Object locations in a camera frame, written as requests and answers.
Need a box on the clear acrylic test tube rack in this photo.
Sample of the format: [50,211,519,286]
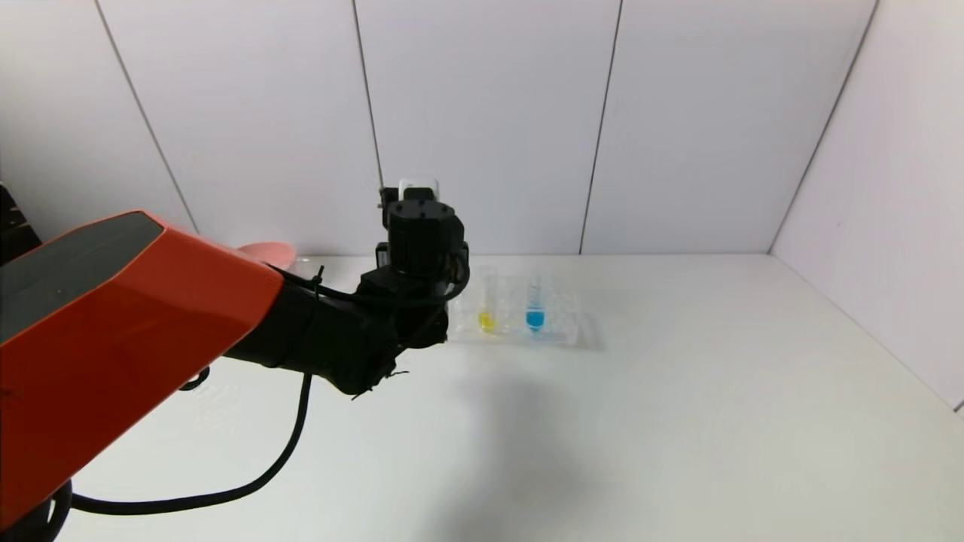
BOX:
[450,273,582,348]

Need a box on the test tube with blue pigment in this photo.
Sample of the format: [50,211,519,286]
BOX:
[526,265,548,333]

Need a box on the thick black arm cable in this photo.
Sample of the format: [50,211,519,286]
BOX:
[45,367,314,520]

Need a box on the test tube with yellow pigment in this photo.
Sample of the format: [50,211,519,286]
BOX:
[477,265,499,334]

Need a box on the pink plastic bowl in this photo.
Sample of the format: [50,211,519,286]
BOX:
[237,241,299,269]

